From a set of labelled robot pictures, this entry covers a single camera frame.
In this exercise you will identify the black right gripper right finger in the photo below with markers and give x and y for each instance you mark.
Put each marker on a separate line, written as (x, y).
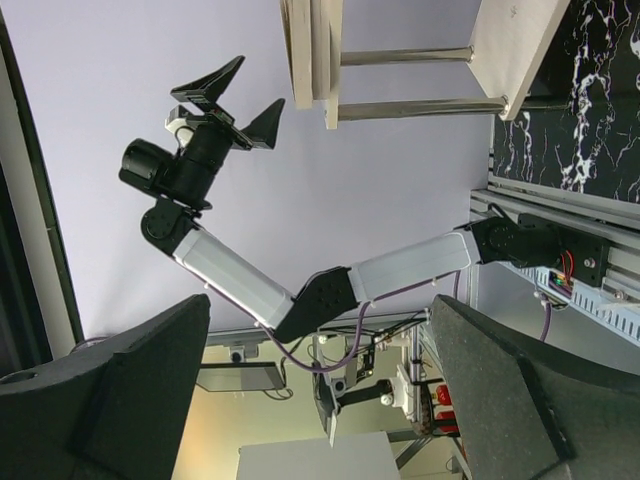
(528, 410)

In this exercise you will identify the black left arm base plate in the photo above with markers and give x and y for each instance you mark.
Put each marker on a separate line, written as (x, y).
(581, 255)

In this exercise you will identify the aluminium rail frame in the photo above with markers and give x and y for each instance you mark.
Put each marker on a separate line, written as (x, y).
(614, 306)

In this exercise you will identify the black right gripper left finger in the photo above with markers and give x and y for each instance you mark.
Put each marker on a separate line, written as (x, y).
(114, 410)

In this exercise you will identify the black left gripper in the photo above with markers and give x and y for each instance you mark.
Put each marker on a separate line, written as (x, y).
(198, 106)

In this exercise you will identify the white two-tier shelf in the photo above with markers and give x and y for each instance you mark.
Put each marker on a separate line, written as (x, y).
(507, 46)

